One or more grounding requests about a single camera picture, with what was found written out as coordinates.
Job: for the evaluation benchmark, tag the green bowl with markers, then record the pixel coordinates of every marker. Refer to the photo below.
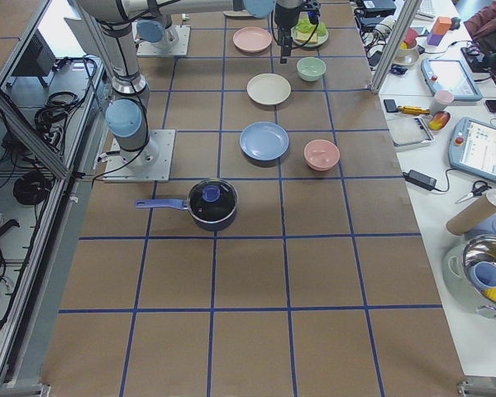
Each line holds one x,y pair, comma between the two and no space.
311,69

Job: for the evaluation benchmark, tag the white cup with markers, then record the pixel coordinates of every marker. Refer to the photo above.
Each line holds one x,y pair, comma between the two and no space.
440,101

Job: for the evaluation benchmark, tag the cardboard tube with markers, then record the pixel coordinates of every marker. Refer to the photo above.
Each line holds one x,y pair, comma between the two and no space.
475,213

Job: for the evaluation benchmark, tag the cream plate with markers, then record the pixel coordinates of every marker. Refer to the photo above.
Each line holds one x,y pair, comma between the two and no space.
268,89

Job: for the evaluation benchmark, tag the blue cup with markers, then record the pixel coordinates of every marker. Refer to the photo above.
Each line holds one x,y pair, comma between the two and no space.
483,275

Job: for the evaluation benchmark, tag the aluminium frame post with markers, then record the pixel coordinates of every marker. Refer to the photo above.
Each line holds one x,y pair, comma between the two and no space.
400,27

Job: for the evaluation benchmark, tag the coloured toy blocks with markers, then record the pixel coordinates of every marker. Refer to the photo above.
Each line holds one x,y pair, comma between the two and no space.
440,27

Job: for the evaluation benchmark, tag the steel mixing bowl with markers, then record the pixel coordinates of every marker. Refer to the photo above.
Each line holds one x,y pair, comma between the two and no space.
482,248

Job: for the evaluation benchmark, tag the blue plate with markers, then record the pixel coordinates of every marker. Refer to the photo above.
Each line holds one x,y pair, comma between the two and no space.
264,141

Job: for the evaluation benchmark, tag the bread slice on plate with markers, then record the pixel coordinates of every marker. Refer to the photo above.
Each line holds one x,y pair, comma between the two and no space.
306,38

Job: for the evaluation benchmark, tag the yellow screwdriver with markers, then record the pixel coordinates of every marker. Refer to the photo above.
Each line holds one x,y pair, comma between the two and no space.
409,110

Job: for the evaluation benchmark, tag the teach pendant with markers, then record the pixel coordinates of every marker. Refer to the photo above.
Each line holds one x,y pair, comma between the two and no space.
452,76
472,148

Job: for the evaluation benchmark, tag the blue saucepan with lid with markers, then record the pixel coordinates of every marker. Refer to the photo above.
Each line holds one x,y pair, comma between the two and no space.
212,204

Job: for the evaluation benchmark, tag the scissors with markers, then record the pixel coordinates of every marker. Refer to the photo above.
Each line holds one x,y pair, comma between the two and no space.
479,187

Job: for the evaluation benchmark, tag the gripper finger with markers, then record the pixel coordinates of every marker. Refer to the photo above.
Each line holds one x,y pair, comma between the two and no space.
285,51

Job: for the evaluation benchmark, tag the pink bowl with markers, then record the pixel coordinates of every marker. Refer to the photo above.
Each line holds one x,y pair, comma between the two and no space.
321,155

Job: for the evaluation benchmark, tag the white bowl with fruit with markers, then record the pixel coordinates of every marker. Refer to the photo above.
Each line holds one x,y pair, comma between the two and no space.
407,53

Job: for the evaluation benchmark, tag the lettuce leaf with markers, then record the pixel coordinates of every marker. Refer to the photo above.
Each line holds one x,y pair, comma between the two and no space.
306,27

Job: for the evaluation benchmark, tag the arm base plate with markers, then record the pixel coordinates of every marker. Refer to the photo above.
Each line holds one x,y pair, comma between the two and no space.
147,50
153,163

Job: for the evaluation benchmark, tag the green plate with food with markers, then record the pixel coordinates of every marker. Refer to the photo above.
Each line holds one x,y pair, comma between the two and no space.
321,39

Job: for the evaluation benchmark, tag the far teach pendant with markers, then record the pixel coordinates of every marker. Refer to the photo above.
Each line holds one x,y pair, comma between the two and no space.
452,76

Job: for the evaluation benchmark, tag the grey pot with handles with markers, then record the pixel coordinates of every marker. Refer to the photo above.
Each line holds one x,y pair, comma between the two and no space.
456,281

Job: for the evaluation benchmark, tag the near teach pendant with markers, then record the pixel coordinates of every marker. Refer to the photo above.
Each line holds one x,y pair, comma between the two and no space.
472,148

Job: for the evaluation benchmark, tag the pink plate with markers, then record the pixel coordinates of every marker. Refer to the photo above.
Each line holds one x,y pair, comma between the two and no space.
252,39

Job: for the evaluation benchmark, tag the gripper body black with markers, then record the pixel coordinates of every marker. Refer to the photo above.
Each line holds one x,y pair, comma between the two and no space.
283,20

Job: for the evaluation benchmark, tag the kitchen scale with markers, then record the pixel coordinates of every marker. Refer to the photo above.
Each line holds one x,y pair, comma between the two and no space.
409,133

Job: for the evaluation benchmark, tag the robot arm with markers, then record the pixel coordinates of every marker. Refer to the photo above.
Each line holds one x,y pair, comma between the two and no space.
158,31
126,118

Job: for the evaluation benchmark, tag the black power adapter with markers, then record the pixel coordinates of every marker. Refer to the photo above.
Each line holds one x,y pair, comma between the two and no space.
420,180

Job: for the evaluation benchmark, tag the toy mango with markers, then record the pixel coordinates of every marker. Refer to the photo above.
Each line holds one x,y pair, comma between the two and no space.
439,120

